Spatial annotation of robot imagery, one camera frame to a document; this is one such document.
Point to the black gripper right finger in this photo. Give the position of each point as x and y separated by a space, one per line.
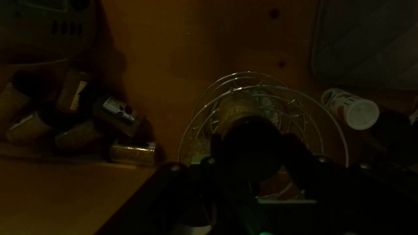
302 151

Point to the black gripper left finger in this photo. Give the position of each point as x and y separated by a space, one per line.
216 150

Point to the dark lidded spice jar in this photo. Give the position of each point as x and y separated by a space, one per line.
79 135
17 95
250 147
28 126
72 88

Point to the glittery gold spice jar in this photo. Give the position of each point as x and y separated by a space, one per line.
132 152

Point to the white labelled spice jar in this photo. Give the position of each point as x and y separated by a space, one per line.
115 112

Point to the dark grey mat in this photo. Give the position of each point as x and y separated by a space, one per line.
366 39

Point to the stainless steel toaster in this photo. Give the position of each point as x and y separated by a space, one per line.
44 26

